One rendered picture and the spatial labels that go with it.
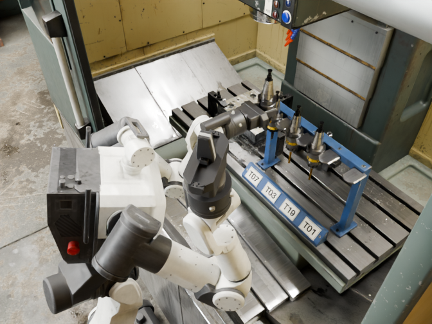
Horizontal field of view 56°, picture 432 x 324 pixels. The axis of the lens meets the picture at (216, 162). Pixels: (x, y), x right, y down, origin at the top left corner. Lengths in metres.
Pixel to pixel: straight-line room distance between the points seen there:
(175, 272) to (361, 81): 1.32
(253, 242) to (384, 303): 1.14
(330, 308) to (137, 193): 0.89
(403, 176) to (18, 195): 2.51
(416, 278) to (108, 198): 0.72
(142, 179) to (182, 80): 1.57
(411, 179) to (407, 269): 1.88
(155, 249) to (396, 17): 0.74
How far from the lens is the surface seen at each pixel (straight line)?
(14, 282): 2.75
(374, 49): 1.89
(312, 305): 1.64
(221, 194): 0.75
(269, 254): 1.70
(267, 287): 1.66
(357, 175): 1.39
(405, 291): 0.58
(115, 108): 2.43
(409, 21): 0.38
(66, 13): 1.50
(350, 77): 2.02
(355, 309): 1.62
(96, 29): 2.43
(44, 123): 3.78
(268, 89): 1.35
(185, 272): 1.00
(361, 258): 1.58
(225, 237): 0.92
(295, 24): 1.25
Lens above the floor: 2.15
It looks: 44 degrees down
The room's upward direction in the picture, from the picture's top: straight up
